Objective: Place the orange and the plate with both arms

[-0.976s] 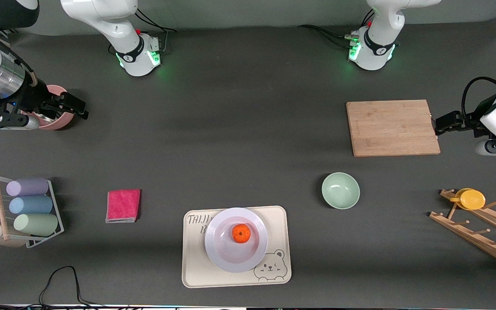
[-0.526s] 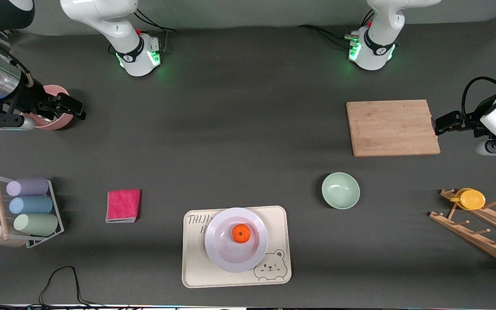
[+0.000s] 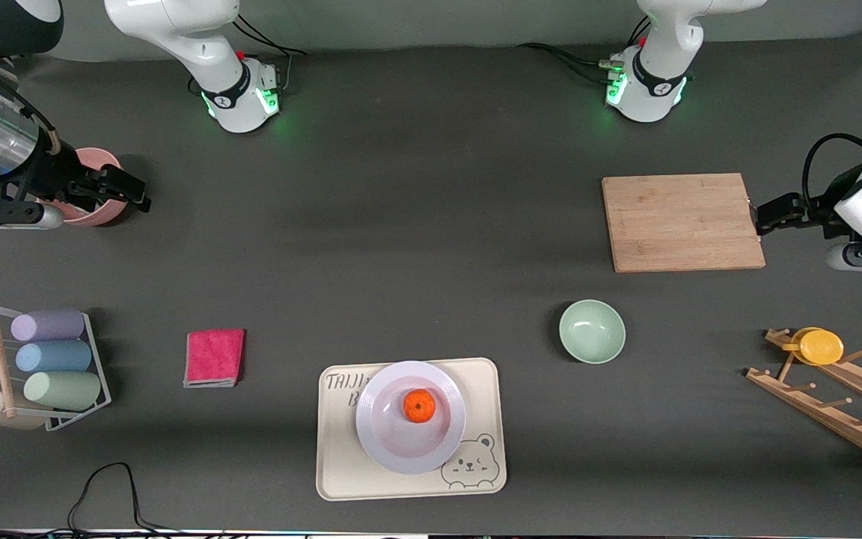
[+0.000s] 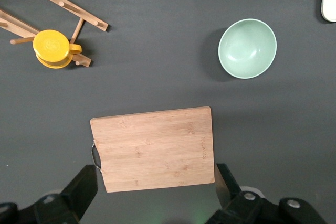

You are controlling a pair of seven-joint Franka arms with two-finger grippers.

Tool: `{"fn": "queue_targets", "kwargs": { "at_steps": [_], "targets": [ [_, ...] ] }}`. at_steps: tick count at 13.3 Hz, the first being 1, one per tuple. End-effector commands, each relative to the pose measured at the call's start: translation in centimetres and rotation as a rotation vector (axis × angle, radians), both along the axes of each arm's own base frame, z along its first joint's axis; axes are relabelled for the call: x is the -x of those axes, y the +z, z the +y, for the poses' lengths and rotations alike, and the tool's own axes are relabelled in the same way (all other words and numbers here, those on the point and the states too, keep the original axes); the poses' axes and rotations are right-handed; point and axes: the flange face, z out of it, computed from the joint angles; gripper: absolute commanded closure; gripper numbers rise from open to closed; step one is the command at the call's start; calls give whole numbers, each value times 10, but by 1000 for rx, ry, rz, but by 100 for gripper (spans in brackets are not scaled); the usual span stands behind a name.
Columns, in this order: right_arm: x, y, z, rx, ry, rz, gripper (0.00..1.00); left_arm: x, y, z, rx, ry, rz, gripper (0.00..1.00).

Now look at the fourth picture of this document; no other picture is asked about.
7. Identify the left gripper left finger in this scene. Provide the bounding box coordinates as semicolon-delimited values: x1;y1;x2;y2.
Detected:
34;165;98;224

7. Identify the yellow mug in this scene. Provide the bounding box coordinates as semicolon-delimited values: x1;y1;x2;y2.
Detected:
33;29;82;70

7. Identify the wooden peg drying rack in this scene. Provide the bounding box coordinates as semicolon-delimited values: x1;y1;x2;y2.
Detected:
0;0;109;68

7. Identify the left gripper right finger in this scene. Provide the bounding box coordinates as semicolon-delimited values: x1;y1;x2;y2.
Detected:
207;163;266;224

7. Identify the pale green bowl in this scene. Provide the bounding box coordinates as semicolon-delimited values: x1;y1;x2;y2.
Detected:
217;18;278;80

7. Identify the wooden cutting board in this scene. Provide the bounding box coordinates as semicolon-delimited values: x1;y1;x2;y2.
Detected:
90;106;215;193

